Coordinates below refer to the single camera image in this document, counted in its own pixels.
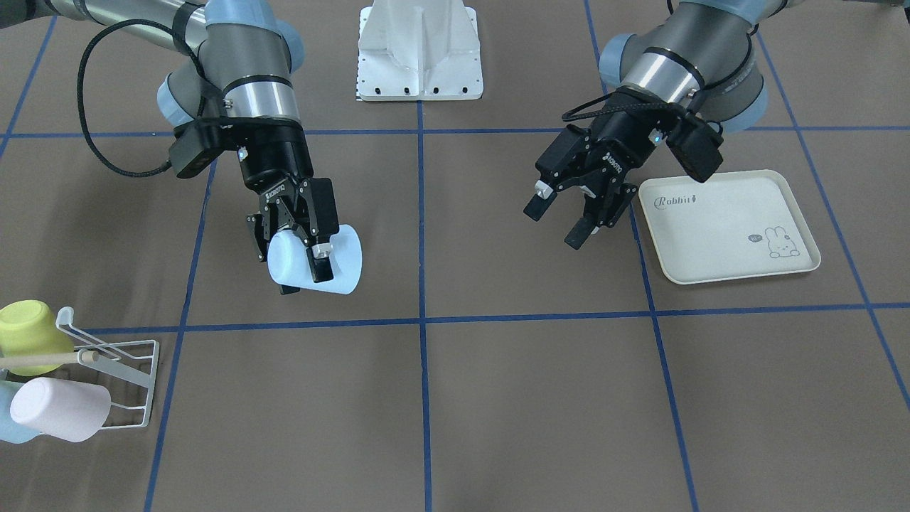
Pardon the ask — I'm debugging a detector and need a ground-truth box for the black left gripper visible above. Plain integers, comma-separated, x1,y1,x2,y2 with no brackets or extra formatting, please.
523,87,724,250

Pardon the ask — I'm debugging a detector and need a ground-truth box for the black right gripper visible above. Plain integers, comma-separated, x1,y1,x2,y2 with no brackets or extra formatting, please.
168,117,339,295

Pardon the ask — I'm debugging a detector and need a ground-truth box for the light blue cup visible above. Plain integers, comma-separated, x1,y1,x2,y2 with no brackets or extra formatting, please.
267,224,362,294
1,381,41,444

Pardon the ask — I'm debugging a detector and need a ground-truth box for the pink plastic cup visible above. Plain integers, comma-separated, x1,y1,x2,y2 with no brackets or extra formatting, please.
10,377,112,443

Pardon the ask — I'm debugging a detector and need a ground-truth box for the yellow plastic cup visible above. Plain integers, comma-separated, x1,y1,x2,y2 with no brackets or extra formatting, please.
1,299,74,358

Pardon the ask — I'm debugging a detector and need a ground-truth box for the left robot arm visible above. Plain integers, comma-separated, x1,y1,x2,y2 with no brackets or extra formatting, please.
524,1,793,249

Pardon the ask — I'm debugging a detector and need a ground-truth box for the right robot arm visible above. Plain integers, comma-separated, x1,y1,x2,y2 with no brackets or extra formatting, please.
2,1,351,294

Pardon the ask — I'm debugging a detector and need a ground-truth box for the cream plastic tray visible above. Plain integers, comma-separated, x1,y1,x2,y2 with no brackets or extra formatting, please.
639,169,821,285

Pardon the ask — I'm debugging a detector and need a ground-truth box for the white wire cup rack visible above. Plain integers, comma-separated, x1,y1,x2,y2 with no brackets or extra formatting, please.
0,306,160,430

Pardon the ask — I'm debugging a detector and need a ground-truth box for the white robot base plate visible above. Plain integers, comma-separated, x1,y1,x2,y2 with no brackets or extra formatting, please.
355,1,484,102

